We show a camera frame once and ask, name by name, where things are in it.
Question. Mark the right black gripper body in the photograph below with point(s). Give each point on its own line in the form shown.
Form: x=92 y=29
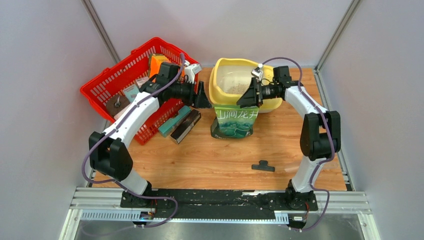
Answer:
x=259 y=90

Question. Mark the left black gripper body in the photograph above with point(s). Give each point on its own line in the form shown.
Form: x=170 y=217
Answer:
x=185 y=92

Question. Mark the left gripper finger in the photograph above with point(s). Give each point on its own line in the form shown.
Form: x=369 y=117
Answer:
x=202 y=102
x=201 y=87

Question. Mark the green litter bag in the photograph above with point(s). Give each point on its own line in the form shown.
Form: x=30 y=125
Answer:
x=233 y=122

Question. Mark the black bag clip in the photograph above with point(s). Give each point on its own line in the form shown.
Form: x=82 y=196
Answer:
x=263 y=165

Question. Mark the clear plastic scoop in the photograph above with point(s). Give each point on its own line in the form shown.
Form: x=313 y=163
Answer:
x=291 y=168

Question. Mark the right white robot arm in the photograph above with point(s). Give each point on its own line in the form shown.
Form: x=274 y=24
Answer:
x=320 y=136

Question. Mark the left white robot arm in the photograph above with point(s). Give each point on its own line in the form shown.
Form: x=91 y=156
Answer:
x=108 y=151

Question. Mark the yellow litter box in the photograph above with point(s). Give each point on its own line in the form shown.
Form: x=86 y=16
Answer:
x=229 y=80

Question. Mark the dark brown box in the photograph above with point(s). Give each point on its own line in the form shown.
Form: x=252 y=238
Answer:
x=186 y=126

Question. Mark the teal box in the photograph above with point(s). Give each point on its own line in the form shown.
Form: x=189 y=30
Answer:
x=172 y=123

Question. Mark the orange sponge stack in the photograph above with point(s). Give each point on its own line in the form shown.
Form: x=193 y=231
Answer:
x=155 y=61

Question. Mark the grey pink packet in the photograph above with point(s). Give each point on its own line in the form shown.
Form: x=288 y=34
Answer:
x=140 y=81

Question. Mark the teal small packet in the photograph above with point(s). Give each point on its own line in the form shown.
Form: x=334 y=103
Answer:
x=131 y=92

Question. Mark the brown round disc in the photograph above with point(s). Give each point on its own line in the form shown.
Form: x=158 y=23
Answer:
x=116 y=104

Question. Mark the red plastic basket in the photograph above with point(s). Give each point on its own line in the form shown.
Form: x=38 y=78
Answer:
x=112 y=81

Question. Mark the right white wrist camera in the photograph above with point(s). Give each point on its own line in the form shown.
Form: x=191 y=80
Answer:
x=258 y=72

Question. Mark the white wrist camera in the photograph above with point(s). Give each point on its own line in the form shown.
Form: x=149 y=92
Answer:
x=190 y=71
x=258 y=72

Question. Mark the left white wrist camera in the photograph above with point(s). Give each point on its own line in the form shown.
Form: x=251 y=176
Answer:
x=190 y=71

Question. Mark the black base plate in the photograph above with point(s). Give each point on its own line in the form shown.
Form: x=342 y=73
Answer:
x=219 y=204

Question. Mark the aluminium frame rail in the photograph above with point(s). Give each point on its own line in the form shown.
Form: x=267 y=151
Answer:
x=103 y=204

